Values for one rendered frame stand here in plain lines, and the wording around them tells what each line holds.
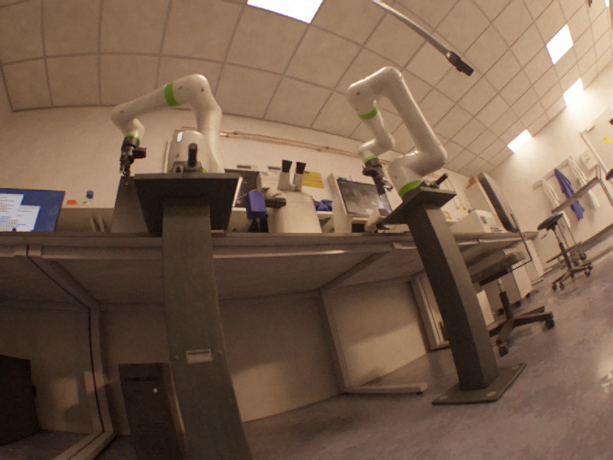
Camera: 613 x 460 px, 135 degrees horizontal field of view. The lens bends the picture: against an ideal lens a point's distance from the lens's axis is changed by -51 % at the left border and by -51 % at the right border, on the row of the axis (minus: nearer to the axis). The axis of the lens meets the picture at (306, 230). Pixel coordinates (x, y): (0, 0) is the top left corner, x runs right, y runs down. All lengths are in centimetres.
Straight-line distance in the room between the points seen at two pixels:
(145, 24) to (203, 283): 224
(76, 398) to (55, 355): 27
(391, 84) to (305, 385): 171
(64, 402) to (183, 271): 134
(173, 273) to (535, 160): 652
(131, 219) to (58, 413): 121
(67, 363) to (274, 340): 129
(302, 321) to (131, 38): 264
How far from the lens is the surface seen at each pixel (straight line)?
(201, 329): 56
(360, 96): 120
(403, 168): 117
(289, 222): 100
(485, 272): 150
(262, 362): 163
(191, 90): 113
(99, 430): 158
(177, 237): 62
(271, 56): 260
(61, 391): 175
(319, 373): 177
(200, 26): 245
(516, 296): 310
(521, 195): 651
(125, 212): 127
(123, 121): 137
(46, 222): 150
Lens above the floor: 38
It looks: 25 degrees up
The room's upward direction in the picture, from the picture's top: 15 degrees counter-clockwise
